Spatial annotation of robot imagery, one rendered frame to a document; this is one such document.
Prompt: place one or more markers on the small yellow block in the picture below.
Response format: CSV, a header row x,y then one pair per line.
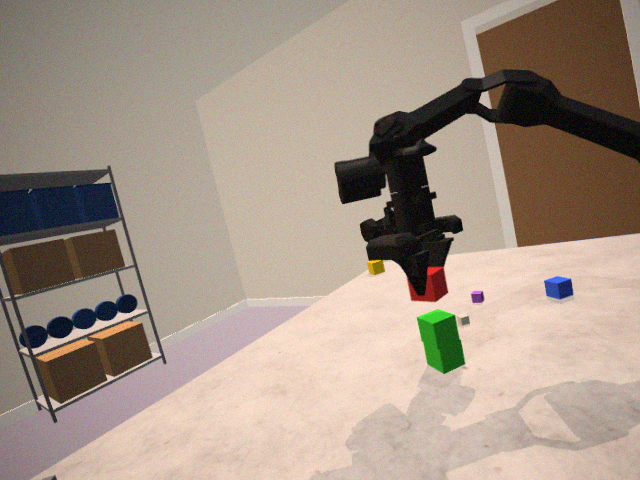
x,y
376,267

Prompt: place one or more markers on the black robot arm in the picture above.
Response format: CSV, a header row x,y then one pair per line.
x,y
528,99

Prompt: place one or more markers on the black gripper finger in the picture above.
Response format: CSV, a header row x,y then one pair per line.
x,y
415,268
438,252

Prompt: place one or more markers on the red block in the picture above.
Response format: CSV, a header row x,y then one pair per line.
x,y
436,286

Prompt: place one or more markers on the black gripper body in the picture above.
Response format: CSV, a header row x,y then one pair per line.
x,y
416,223

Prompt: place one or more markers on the green block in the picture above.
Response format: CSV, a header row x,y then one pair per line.
x,y
438,328
445,359

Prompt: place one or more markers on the small purple cube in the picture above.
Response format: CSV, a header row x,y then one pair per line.
x,y
477,297

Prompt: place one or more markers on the blue block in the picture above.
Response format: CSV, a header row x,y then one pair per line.
x,y
559,287

